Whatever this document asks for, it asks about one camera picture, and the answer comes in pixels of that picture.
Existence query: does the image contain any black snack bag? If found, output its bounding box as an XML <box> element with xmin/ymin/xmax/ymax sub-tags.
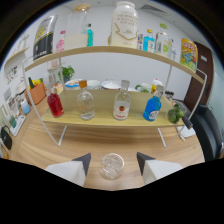
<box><xmin>32</xmin><ymin>14</ymin><xmax>59</xmax><ymax>62</ymax></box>

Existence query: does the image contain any black kettle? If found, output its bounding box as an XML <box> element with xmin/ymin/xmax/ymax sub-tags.
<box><xmin>0</xmin><ymin>124</ymin><xmax>13</xmax><ymax>151</ymax></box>

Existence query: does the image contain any red liquid glass bottle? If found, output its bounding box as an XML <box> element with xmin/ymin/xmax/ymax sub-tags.
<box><xmin>46</xmin><ymin>87</ymin><xmax>65</xmax><ymax>118</ymax></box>

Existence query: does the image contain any green mug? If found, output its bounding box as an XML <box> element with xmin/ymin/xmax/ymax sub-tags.
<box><xmin>134</xmin><ymin>83</ymin><xmax>153</xmax><ymax>94</ymax></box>

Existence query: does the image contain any patterned bowl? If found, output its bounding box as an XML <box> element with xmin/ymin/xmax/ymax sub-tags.
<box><xmin>100</xmin><ymin>79</ymin><xmax>122</xmax><ymax>91</ymax></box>

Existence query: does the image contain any wooden wall shelf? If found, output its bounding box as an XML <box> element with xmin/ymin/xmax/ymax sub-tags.
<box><xmin>3</xmin><ymin>46</ymin><xmax>30</xmax><ymax>68</ymax></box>

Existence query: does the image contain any white kitchen scale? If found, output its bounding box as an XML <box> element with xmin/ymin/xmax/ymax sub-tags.
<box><xmin>9</xmin><ymin>114</ymin><xmax>27</xmax><ymax>137</ymax></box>

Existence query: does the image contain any clear bottle with green cap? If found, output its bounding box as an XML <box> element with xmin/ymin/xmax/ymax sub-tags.
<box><xmin>155</xmin><ymin>23</ymin><xmax>171</xmax><ymax>58</ymax></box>

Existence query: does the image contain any blue bottle with yellow cap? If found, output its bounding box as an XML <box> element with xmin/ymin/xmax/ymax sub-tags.
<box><xmin>142</xmin><ymin>28</ymin><xmax>156</xmax><ymax>53</ymax></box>

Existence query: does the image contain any black chair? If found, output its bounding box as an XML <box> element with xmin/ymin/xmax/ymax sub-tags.
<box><xmin>190</xmin><ymin>104</ymin><xmax>224</xmax><ymax>163</ymax></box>

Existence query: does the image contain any small printed box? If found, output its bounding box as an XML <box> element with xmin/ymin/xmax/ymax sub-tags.
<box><xmin>136</xmin><ymin>33</ymin><xmax>144</xmax><ymax>51</ymax></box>

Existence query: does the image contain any blue and white cup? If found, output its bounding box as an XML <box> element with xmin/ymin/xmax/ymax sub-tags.
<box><xmin>20</xmin><ymin>98</ymin><xmax>32</xmax><ymax>115</ymax></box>

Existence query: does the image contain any yellow snack bag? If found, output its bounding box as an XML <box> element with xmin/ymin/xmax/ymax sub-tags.
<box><xmin>179</xmin><ymin>37</ymin><xmax>199</xmax><ymax>73</ymax></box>

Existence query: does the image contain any green cup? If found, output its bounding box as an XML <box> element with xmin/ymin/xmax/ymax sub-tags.
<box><xmin>8</xmin><ymin>114</ymin><xmax>18</xmax><ymax>129</ymax></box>

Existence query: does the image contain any blue liquid bottle silver cap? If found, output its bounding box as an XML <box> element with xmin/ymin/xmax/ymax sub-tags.
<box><xmin>142</xmin><ymin>84</ymin><xmax>165</xmax><ymax>122</ymax></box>

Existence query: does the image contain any teal liquid bottle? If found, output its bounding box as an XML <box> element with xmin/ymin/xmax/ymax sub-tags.
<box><xmin>86</xmin><ymin>23</ymin><xmax>95</xmax><ymax>48</ymax></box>

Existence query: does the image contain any brown door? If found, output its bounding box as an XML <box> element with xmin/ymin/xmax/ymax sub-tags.
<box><xmin>183</xmin><ymin>41</ymin><xmax>214</xmax><ymax>113</ymax></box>

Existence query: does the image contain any pink liquid bottle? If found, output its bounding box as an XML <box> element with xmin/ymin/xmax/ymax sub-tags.
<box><xmin>55</xmin><ymin>30</ymin><xmax>66</xmax><ymax>54</ymax></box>

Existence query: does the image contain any clear bottle with orange cap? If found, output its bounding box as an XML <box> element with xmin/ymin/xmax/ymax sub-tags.
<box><xmin>76</xmin><ymin>79</ymin><xmax>96</xmax><ymax>121</ymax></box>

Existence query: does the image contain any two-tier wooden shelf rack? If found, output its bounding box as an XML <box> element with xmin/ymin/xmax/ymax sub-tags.
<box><xmin>21</xmin><ymin>45</ymin><xmax>208</xmax><ymax>148</ymax></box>

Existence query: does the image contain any green potted plant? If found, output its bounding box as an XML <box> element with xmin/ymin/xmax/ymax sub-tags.
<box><xmin>58</xmin><ymin>64</ymin><xmax>76</xmax><ymax>84</ymax></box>

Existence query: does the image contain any dark handle with wooden end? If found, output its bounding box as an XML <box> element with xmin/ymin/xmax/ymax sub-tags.
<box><xmin>181</xmin><ymin>115</ymin><xmax>194</xmax><ymax>130</ymax></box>

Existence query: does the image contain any yellow cup noodle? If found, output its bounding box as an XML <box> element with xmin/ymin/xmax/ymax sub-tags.
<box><xmin>151</xmin><ymin>78</ymin><xmax>164</xmax><ymax>95</ymax></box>

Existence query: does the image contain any clear bottle with peach label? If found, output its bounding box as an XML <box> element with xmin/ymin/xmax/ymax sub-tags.
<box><xmin>112</xmin><ymin>79</ymin><xmax>132</xmax><ymax>121</ymax></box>

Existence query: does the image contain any clear glass cup with ice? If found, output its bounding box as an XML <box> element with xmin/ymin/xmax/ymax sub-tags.
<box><xmin>98</xmin><ymin>152</ymin><xmax>126</xmax><ymax>181</ymax></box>

